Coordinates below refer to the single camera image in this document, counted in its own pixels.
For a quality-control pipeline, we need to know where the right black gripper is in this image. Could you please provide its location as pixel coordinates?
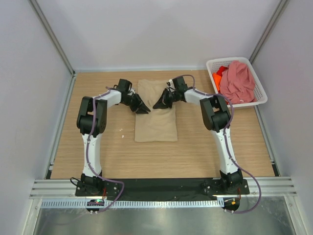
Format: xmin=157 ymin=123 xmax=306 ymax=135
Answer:
xmin=154 ymin=89 xmax=179 ymax=110

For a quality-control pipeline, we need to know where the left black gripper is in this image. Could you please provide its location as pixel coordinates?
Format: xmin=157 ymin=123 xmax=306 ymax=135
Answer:
xmin=122 ymin=94 xmax=150 ymax=114

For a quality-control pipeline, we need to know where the beige t shirt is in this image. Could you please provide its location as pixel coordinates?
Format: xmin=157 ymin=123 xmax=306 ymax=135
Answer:
xmin=134 ymin=79 xmax=178 ymax=142

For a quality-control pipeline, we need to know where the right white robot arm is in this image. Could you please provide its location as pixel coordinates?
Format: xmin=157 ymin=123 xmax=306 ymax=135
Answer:
xmin=153 ymin=76 xmax=243 ymax=194

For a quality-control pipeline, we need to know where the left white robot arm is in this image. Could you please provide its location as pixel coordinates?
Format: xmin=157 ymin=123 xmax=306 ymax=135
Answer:
xmin=75 ymin=79 xmax=150 ymax=196

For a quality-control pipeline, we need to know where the orange t shirt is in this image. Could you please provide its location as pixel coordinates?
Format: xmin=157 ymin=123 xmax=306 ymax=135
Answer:
xmin=212 ymin=73 xmax=222 ymax=92

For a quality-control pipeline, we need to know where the white plastic basket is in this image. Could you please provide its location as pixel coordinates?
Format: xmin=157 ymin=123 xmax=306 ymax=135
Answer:
xmin=206 ymin=57 xmax=268 ymax=109

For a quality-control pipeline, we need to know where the red t shirt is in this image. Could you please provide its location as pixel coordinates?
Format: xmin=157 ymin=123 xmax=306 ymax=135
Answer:
xmin=216 ymin=66 xmax=228 ymax=76

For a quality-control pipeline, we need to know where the pink t shirt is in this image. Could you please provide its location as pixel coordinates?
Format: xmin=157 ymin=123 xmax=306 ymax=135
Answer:
xmin=220 ymin=61 xmax=256 ymax=105

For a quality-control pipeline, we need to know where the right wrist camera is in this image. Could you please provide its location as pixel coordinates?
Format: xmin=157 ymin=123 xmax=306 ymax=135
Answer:
xmin=167 ymin=76 xmax=188 ymax=91

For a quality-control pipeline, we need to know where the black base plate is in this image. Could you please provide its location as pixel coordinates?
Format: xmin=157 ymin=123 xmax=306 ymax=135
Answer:
xmin=79 ymin=178 xmax=250 ymax=202

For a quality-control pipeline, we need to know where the white slotted cable duct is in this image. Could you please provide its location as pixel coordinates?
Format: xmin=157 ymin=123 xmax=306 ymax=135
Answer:
xmin=41 ymin=199 xmax=224 ymax=209

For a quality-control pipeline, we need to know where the aluminium frame rail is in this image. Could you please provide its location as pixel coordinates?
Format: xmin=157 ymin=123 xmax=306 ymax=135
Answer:
xmin=30 ymin=177 xmax=296 ymax=201

